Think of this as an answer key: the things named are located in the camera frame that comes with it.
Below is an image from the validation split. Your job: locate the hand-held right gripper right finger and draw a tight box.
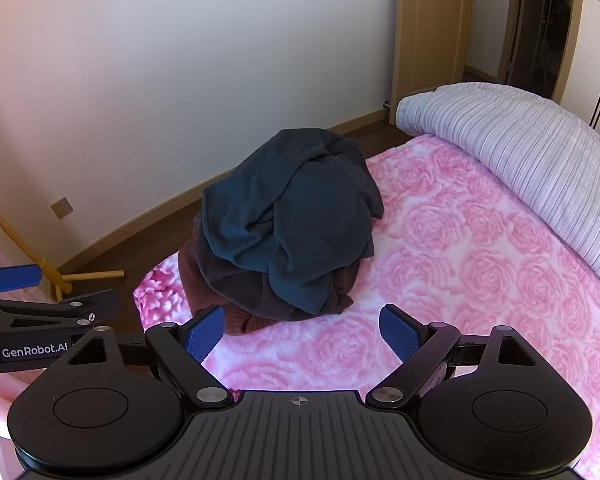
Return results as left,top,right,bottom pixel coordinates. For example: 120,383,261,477
365,304,537,409

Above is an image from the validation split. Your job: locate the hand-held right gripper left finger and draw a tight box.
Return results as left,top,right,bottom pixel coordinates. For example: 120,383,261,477
67,304,236,409

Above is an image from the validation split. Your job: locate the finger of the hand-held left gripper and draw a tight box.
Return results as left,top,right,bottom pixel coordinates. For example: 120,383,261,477
0,287,122,332
0,263,43,302

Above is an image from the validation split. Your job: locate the dark sweatshirt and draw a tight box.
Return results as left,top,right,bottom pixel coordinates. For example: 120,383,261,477
200,128,385,313

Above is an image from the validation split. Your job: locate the wooden coat stand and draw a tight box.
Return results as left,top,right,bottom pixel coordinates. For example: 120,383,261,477
0,189,126,303

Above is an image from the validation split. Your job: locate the maroon garment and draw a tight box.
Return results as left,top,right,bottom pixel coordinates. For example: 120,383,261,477
178,220,281,336

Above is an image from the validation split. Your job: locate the dark brown-grey garment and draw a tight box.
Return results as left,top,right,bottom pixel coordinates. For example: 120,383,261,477
192,210,376,322

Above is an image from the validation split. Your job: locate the pink rose-pattern blanket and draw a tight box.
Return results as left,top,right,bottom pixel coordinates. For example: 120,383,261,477
132,132,600,480

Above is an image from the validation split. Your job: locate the wooden baseboard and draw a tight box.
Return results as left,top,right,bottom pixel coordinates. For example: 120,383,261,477
55,109,392,272

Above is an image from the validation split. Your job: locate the striped lilac quilt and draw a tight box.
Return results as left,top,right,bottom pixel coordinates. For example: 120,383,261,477
396,81,600,301

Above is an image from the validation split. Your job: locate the wooden door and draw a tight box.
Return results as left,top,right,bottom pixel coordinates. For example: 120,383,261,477
389,0,476,126

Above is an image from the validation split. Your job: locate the wooden door frame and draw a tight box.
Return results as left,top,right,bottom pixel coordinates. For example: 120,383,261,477
497,0,588,101

